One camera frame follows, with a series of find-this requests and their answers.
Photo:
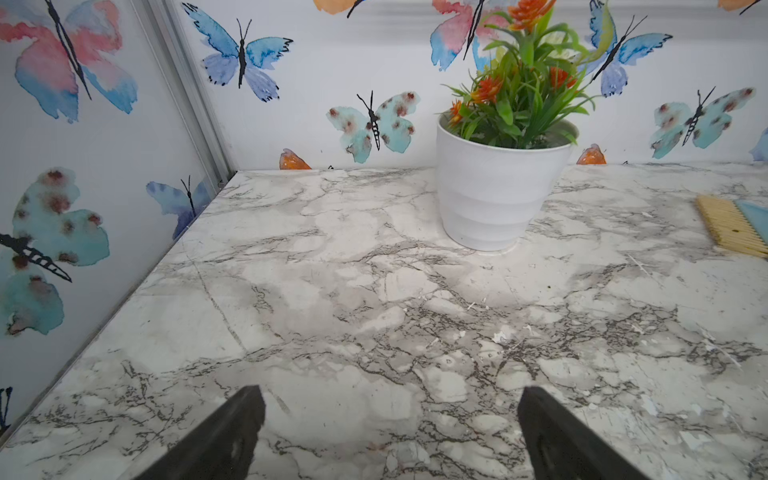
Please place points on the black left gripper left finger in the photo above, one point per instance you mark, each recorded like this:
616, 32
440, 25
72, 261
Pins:
221, 447

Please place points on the white pot with plant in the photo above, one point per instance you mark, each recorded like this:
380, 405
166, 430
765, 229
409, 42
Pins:
508, 135

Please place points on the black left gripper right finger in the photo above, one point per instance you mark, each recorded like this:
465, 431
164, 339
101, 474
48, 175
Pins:
560, 446

